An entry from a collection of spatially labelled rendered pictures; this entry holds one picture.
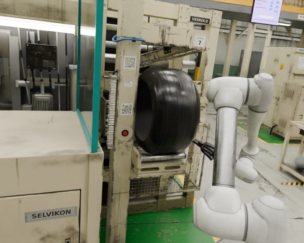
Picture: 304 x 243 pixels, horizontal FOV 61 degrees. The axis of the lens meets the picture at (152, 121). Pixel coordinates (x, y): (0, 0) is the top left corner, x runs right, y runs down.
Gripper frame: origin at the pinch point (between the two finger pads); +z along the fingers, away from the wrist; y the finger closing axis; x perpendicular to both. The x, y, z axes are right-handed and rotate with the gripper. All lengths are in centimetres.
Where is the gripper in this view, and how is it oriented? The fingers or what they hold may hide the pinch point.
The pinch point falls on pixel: (198, 142)
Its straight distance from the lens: 171.4
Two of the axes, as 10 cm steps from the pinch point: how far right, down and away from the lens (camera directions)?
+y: -2.6, 7.0, 6.7
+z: -8.2, -5.3, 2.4
